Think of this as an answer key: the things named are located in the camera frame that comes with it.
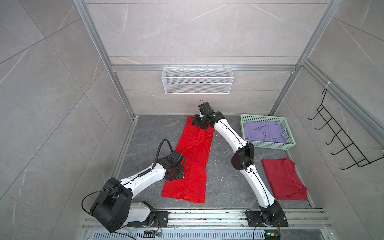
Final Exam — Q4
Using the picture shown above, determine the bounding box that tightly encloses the bright red t-shirt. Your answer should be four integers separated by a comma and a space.
162, 116, 215, 204

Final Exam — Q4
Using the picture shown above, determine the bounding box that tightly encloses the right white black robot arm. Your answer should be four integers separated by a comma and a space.
192, 101, 284, 226

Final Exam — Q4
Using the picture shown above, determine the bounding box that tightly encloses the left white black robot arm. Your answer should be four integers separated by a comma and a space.
89, 151, 186, 233

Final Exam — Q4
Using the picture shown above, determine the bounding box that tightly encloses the purple t-shirt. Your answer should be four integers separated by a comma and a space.
244, 122, 287, 144

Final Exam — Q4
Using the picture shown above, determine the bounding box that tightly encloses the light green plastic basket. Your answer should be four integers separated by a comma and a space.
241, 114, 296, 150

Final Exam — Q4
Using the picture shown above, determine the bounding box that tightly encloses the folded dark red t-shirt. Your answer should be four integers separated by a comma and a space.
262, 158, 308, 201

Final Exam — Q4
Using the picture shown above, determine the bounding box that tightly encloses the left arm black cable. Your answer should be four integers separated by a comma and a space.
151, 138, 174, 170

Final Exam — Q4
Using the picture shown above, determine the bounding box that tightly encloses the white wire mesh shelf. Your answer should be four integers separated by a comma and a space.
162, 67, 234, 95

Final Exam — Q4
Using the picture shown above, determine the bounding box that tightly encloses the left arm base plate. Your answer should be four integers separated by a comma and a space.
127, 211, 169, 228

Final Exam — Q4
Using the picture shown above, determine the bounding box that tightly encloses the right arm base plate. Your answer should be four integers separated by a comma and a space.
245, 210, 289, 227

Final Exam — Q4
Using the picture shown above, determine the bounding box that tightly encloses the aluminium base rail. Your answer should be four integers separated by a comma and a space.
77, 209, 337, 240

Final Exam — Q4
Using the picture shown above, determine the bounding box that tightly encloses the black wire hook rack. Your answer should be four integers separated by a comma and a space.
308, 89, 384, 171

